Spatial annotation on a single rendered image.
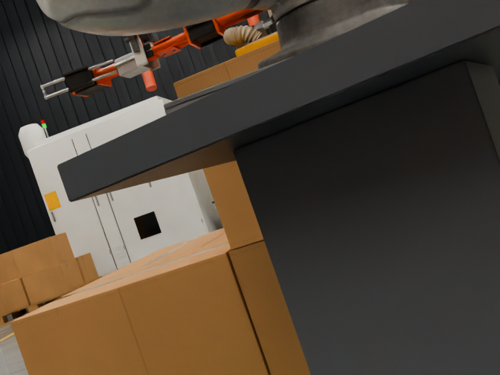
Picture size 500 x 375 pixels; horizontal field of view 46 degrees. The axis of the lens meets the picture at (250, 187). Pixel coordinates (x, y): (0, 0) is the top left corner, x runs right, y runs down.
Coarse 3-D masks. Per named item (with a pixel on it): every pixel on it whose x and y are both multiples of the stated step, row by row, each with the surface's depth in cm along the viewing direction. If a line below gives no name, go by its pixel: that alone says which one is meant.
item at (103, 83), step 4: (96, 68) 155; (100, 68) 157; (92, 72) 154; (92, 76) 154; (96, 76) 154; (96, 80) 154; (100, 80) 155; (104, 80) 157; (108, 80) 159; (96, 84) 154; (100, 84) 155; (104, 84) 156; (108, 84) 158; (84, 88) 155; (88, 88) 155; (92, 88) 156; (96, 88) 157; (100, 88) 158; (104, 88) 160; (72, 92) 156; (76, 92) 155; (80, 92) 156; (84, 92) 157; (88, 92) 158; (92, 92) 160; (84, 96) 161; (88, 96) 162
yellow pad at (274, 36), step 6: (270, 30) 135; (276, 30) 134; (264, 36) 133; (270, 36) 131; (276, 36) 130; (252, 42) 132; (258, 42) 132; (264, 42) 131; (270, 42) 131; (240, 48) 133; (246, 48) 132; (252, 48) 132; (240, 54) 133
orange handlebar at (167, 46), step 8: (224, 16) 144; (232, 16) 144; (240, 16) 145; (248, 16) 148; (224, 24) 149; (232, 24) 149; (184, 32) 148; (160, 40) 149; (168, 40) 148; (176, 40) 148; (184, 40) 148; (152, 48) 150; (160, 48) 149; (168, 48) 148; (176, 48) 151; (160, 56) 154; (112, 64) 153; (96, 72) 154; (104, 72) 153
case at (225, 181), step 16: (256, 48) 127; (272, 48) 126; (224, 64) 129; (240, 64) 128; (256, 64) 127; (192, 80) 131; (208, 80) 130; (224, 80) 129; (208, 176) 132; (224, 176) 131; (240, 176) 130; (224, 192) 132; (240, 192) 131; (224, 208) 132; (240, 208) 131; (224, 224) 132; (240, 224) 131; (256, 224) 130; (240, 240) 132; (256, 240) 131
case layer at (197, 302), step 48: (192, 240) 223; (96, 288) 158; (144, 288) 138; (192, 288) 135; (240, 288) 134; (48, 336) 145; (96, 336) 142; (144, 336) 139; (192, 336) 136; (240, 336) 134; (288, 336) 131
